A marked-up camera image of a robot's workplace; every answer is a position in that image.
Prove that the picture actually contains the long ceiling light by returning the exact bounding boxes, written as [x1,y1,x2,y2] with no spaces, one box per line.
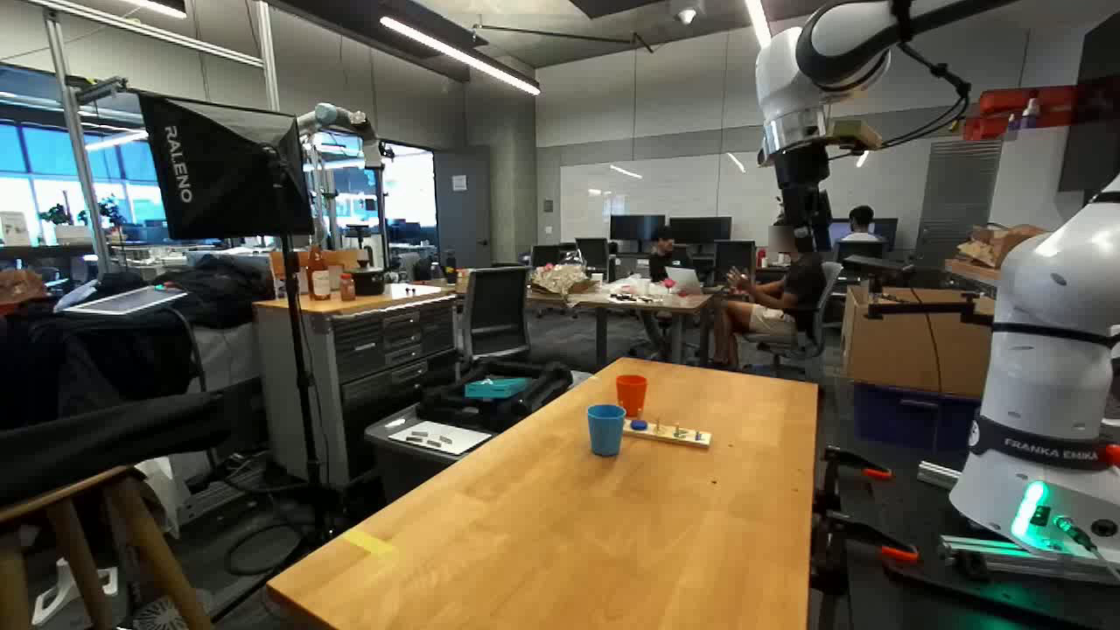
[374,10,545,102]

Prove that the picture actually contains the seated person black shirt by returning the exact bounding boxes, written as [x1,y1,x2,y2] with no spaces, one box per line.
[709,221,829,372]

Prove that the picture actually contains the monitor with blue screen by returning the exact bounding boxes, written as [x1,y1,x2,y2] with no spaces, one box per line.
[827,214,904,255]

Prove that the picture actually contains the blue plastic cup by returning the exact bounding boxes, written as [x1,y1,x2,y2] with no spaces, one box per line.
[583,402,630,460]

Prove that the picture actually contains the black orange clamp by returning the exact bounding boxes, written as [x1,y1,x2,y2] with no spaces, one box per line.
[814,444,899,491]
[811,506,927,578]

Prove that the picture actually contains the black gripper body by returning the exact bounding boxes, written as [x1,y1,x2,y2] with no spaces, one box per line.
[770,141,835,221]

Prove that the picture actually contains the grey door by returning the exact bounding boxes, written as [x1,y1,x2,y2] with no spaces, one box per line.
[436,148,497,268]

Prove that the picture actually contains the pile of dark clothing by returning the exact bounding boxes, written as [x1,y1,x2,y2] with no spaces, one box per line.
[0,255,279,433]

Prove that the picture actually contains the metal pole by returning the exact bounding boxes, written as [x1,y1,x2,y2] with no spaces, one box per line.
[42,8,117,279]

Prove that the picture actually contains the black light stand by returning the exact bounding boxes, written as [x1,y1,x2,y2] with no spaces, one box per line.
[275,229,332,501]

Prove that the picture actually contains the black cushion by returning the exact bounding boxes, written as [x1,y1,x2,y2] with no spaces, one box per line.
[0,388,231,509]

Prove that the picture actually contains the black computer monitor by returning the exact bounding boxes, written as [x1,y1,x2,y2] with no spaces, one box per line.
[665,214,740,247]
[605,209,668,247]

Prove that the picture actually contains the large cardboard box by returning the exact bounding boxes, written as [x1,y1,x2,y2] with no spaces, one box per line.
[840,283,996,404]

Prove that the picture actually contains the grey tool cabinet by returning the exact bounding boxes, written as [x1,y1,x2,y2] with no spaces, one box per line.
[251,283,462,493]

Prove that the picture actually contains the person white shirt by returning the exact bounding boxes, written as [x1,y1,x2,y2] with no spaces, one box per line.
[835,204,887,247]

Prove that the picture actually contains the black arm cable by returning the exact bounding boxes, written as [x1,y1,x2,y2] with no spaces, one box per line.
[880,10,978,152]

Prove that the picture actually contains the black open bag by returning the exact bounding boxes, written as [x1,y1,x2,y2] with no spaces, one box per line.
[415,354,579,436]

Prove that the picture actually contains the teal item in bag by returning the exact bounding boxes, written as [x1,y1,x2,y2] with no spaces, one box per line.
[462,372,540,404]

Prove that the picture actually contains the orange plastic cup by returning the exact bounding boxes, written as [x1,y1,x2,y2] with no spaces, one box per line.
[612,372,650,418]

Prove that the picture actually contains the grey hard case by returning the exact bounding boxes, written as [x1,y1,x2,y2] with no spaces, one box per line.
[362,402,497,502]

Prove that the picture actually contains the blue storage bin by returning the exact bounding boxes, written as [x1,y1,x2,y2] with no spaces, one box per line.
[849,382,982,460]

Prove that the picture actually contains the black softbox light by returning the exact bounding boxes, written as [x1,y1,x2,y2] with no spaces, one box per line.
[135,92,318,243]

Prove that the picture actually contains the orange bottles on cabinet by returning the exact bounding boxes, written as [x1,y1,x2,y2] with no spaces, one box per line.
[300,243,362,305]

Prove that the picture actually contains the wooden stool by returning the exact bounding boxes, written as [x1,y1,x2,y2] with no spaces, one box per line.
[0,460,216,630]

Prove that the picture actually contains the yellow tape piece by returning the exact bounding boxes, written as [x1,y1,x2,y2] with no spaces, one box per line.
[338,529,404,559]

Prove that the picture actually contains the red sign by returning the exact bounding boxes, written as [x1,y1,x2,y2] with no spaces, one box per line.
[958,80,1085,144]

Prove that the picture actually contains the metal base rail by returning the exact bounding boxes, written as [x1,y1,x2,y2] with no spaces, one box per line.
[934,533,1120,586]

